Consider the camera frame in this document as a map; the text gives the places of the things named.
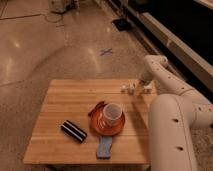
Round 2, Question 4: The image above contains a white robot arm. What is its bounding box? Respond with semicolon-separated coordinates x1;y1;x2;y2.
139;55;213;171

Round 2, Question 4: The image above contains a white cup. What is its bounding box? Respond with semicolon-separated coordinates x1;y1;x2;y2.
103;103;122;126

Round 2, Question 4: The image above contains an orange round plate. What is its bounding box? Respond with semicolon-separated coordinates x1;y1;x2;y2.
90;108;125;136

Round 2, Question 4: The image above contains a black floor mat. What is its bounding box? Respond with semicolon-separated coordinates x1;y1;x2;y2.
112;18;132;31

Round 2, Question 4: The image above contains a blue sponge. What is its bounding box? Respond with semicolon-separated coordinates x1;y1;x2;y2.
96;136;112;159

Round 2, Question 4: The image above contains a wooden table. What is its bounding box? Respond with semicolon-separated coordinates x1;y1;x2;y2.
23;79;156;164

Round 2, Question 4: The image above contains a black white striped box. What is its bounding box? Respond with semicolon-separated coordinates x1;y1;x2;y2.
61;120;87;143

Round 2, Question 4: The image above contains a white machine base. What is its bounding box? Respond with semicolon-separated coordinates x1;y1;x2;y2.
48;0;79;13

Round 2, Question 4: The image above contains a long metal rail bench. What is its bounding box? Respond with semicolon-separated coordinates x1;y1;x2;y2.
96;0;213;94

